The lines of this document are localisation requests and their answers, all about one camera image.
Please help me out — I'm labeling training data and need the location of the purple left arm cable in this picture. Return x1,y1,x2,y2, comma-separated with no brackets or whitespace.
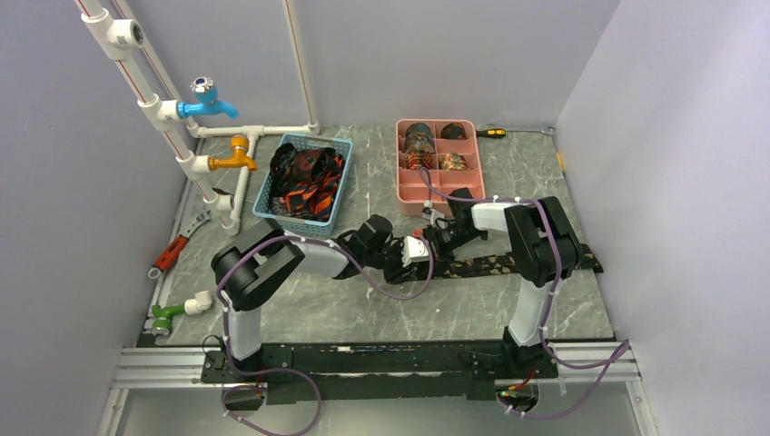
213,233,436,436

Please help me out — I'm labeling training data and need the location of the green tap with white fitting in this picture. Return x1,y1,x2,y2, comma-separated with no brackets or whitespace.
150,291,212,337

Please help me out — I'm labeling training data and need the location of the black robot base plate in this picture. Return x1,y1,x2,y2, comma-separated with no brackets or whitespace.
201,339,558,405

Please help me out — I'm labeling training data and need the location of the rolled tie red gold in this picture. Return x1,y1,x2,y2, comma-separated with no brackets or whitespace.
403,151,434,171

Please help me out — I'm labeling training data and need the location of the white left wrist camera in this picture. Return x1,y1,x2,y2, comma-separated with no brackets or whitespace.
401,236,431,267

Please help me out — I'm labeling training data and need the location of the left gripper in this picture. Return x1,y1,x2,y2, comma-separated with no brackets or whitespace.
365,237,418,285

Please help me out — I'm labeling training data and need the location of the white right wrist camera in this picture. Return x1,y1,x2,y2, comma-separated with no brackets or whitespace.
421,200,446,226

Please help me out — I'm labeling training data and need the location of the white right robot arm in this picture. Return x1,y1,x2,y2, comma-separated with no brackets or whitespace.
420,189,583,377

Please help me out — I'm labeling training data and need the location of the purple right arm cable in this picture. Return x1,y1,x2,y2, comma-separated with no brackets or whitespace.
417,165,632,421

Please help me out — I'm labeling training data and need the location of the orange tap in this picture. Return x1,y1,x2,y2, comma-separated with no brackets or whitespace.
208,135,258,172

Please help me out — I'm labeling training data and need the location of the blue perforated plastic basket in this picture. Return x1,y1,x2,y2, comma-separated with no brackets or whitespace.
252,133,353,236

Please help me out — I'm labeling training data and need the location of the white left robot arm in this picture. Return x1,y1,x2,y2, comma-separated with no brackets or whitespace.
211,215,436,382

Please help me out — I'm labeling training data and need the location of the pink compartment tray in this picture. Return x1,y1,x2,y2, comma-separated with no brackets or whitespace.
396,119,486,216

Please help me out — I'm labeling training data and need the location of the yellow black screwdriver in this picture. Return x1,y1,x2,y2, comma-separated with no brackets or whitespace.
475,127,508,139

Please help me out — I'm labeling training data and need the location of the black floral gold tie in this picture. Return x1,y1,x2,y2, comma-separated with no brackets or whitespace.
431,243,604,280

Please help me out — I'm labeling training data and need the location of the blue tap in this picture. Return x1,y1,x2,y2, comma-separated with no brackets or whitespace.
176,76,239,119

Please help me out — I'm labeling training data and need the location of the aluminium rail frame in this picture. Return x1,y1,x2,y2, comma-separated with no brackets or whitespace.
109,341,658,435

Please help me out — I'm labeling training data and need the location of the pile of patterned ties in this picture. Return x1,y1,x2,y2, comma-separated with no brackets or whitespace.
270,143,346,222

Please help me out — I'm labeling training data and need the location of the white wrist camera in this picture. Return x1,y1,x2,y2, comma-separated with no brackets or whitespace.
421,200,446,226
401,236,431,267

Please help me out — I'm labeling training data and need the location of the rolled tie dark red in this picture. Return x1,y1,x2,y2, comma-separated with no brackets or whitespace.
439,122,468,140

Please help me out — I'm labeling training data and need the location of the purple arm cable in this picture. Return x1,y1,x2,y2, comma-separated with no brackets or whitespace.
213,233,436,436
417,165,632,421

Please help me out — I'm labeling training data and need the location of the rolled tie gold floral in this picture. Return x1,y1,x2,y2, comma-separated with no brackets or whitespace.
439,153,470,171

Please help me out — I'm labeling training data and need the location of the red handled adjustable wrench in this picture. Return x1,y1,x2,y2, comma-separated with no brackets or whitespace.
147,207,212,280

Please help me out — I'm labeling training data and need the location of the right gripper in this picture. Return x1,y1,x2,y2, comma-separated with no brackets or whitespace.
416,223,484,277

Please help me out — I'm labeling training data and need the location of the rolled tie dark blue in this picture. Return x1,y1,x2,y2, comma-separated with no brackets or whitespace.
404,123,435,153

